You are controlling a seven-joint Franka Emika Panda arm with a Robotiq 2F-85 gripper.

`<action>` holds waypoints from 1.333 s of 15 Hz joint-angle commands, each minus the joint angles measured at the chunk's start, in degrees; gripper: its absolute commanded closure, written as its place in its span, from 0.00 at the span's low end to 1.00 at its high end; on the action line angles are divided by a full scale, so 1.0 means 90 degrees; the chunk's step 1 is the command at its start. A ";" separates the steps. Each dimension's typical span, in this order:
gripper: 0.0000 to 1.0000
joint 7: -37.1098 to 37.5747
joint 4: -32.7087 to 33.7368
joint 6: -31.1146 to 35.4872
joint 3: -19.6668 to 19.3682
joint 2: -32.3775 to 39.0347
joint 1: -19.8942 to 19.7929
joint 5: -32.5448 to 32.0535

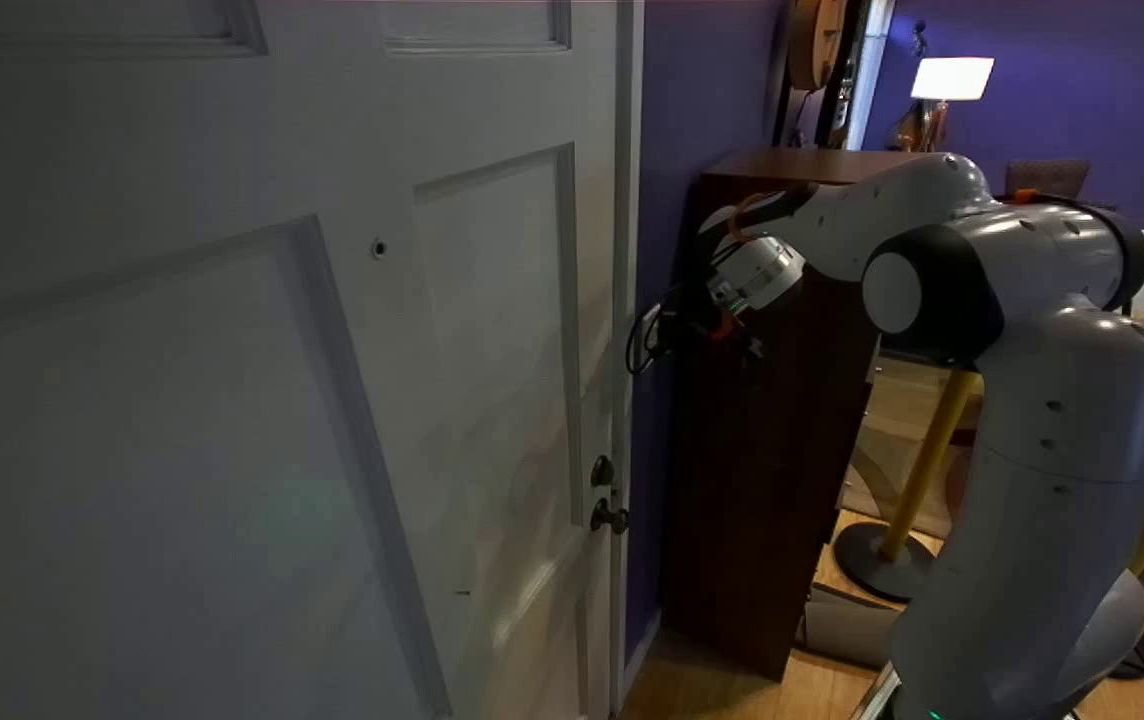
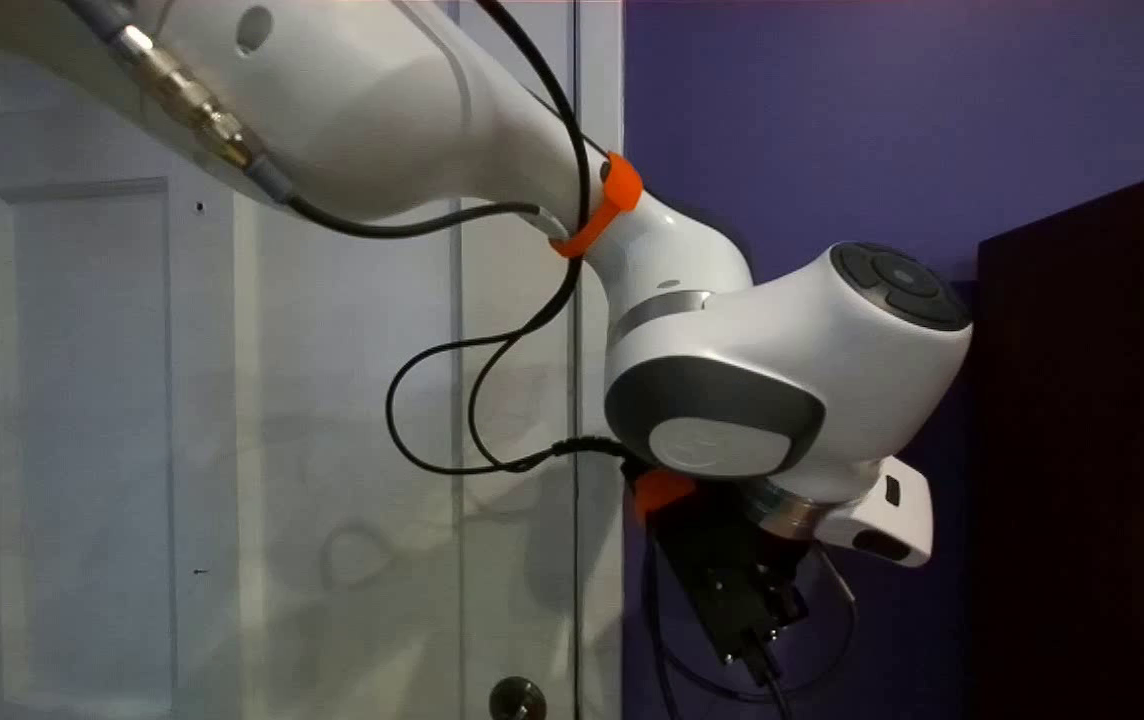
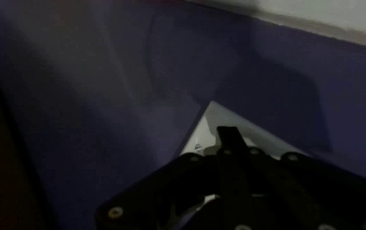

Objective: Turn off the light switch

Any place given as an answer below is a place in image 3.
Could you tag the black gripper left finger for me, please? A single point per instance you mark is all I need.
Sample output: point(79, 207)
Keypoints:
point(165, 186)

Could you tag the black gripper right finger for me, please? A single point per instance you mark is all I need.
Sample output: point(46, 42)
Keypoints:
point(311, 192)

